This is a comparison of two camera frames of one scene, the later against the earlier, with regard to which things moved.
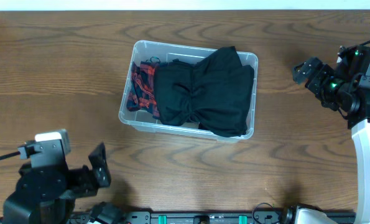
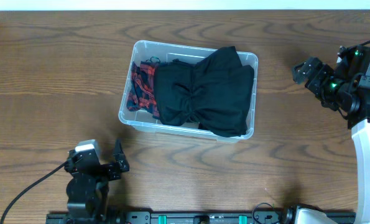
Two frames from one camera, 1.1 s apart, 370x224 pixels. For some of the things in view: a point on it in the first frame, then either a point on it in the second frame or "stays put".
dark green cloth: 153,56 stays put
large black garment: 216,93 stays put
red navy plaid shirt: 142,92 stays put
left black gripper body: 99,166 to 104,170
